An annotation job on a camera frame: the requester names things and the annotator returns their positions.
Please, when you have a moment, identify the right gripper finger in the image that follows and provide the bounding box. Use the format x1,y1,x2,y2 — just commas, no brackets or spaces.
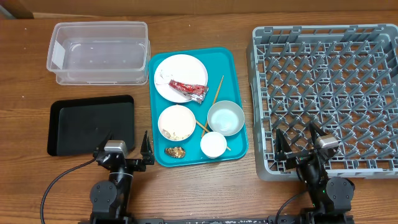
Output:
275,129,292,161
308,121,326,146

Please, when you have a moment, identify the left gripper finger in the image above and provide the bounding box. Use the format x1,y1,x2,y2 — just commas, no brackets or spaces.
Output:
93,132,113,156
141,131,155,165

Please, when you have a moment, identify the small white cup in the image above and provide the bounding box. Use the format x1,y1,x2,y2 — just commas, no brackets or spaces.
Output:
200,132,227,159

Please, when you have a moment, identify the white napkin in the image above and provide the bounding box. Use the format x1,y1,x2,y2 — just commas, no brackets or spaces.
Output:
154,70,173,85

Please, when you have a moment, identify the red snack wrapper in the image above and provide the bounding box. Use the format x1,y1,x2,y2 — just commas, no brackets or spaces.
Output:
169,80,208,104

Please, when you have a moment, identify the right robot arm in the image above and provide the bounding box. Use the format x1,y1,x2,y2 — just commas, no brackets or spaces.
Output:
268,122,355,223

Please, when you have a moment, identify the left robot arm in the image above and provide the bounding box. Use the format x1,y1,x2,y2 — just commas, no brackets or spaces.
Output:
90,133,155,223

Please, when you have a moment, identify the grey dishwasher rack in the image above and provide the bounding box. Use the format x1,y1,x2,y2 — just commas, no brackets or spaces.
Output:
247,24,397,181

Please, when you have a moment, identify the brown food scrap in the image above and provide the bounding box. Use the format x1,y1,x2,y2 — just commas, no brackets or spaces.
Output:
165,146,186,159

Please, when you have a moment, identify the black plastic tray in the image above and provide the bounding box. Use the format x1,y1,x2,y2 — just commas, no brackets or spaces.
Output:
47,95,135,156

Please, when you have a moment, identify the white bowl with crumbs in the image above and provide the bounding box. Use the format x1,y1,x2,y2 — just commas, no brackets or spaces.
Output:
158,105,196,141

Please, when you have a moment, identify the teal serving tray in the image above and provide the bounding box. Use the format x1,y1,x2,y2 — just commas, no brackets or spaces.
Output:
149,47,248,167

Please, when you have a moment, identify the wooden chopstick slanted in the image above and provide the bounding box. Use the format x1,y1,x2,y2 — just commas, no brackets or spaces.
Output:
196,120,231,151

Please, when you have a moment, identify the grey-green empty bowl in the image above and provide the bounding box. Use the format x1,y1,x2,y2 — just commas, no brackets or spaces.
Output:
207,100,245,136

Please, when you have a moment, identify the wooden chopstick upright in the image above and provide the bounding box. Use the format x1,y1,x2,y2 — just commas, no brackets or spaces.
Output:
201,75,224,138

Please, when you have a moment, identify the clear plastic storage bin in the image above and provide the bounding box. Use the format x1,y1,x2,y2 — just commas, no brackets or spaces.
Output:
46,21,150,85

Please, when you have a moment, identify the large white plate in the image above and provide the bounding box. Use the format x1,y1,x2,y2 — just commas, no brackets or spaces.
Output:
154,54,208,103

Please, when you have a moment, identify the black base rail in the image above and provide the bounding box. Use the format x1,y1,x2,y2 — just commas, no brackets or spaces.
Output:
77,216,355,224

